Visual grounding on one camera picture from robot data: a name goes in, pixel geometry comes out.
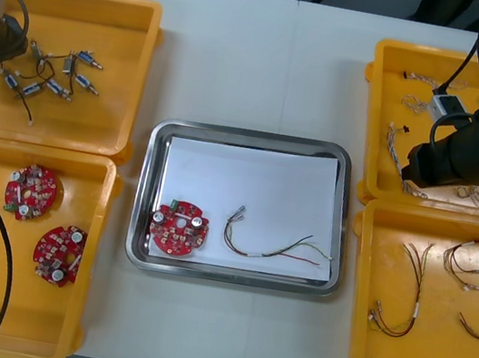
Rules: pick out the steel tray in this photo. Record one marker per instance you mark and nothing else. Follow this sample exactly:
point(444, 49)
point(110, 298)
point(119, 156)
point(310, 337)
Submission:
point(146, 200)

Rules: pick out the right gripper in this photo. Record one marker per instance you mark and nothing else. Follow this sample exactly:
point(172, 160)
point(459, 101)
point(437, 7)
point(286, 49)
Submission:
point(455, 155)

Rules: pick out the white paper sheet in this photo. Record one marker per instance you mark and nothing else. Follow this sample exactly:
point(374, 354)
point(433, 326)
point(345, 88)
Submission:
point(266, 183)

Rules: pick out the pile of metal solenoids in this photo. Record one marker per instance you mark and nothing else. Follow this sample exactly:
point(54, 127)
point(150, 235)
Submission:
point(86, 58)

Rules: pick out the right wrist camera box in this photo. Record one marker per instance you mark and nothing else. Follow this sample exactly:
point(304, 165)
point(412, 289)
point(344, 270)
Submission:
point(446, 108)

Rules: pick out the blue-label metal solenoid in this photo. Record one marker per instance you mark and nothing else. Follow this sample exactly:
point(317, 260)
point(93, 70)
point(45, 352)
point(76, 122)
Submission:
point(32, 89)
point(9, 79)

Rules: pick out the round red circuit board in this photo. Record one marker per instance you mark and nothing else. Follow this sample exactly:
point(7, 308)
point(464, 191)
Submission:
point(174, 241)
point(56, 254)
point(30, 194)

